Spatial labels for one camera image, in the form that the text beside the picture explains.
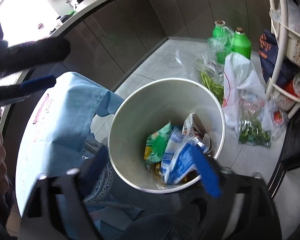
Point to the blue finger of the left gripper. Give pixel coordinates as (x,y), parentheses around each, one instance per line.
(35,85)

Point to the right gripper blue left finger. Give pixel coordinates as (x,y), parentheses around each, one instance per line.
(92,170)

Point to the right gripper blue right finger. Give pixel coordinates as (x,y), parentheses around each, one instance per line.
(209,177)

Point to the blue white snack bag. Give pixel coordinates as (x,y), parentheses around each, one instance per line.
(177,160)

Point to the red blue snack bag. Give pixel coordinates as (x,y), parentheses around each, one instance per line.
(193,127)

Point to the white round trash bin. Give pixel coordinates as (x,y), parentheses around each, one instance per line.
(147,110)

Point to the dark kitchen counter cabinets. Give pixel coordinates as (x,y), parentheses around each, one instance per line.
(109,40)

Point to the white wicker table base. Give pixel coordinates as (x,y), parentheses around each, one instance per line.
(103,185)

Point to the light blue cartoon tablecloth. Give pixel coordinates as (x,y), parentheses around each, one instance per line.
(53,141)

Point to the green snack wrapper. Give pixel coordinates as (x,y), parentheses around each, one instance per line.
(156,144)

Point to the clear bag of leafy greens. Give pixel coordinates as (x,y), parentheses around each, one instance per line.
(260,123)

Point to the white plastic shopping bag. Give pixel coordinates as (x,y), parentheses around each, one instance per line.
(243,79)

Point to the clear bag of green beans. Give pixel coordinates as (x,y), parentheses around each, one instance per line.
(203,69)

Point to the white tiered storage rack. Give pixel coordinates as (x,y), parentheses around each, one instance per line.
(285,26)

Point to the right green plastic bottle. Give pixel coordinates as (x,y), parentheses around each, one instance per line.
(241,43)

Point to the green plastic bottle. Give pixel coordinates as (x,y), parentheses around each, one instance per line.
(241,43)
(221,40)

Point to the left green plastic bottle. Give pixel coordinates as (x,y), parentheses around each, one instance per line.
(221,40)

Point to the dark blue shopping bag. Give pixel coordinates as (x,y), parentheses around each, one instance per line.
(268,50)

